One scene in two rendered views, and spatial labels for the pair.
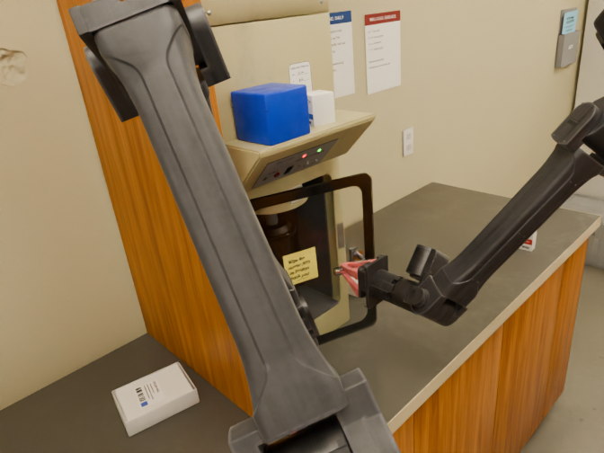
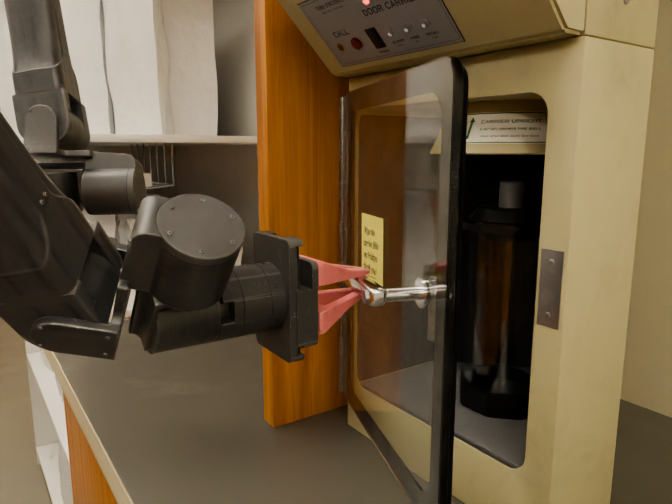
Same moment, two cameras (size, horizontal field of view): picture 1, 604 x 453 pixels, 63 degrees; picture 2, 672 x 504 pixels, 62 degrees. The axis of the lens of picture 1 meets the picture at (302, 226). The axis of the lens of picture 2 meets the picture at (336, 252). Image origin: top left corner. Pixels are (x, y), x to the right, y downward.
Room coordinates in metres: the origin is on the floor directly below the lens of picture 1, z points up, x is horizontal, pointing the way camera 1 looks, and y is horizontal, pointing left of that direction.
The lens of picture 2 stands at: (0.97, -0.59, 1.32)
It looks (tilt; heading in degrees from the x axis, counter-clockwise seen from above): 10 degrees down; 97
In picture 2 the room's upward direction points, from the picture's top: straight up
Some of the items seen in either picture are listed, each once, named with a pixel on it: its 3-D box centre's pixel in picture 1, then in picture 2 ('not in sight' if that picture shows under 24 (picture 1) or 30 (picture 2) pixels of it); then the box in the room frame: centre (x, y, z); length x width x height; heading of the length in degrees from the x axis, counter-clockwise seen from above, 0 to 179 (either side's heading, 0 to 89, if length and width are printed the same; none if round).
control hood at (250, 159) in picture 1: (305, 152); (398, 1); (0.96, -0.02, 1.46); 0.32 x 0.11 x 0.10; 132
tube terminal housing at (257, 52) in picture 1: (256, 196); (513, 146); (1.10, 0.10, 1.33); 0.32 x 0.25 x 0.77; 132
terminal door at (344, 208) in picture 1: (315, 270); (385, 276); (0.95, -0.02, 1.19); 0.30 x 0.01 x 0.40; 111
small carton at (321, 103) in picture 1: (317, 108); not in sight; (0.99, -0.06, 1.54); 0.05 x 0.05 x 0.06; 27
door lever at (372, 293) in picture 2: (350, 263); (380, 285); (0.95, -0.10, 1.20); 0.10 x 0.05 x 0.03; 111
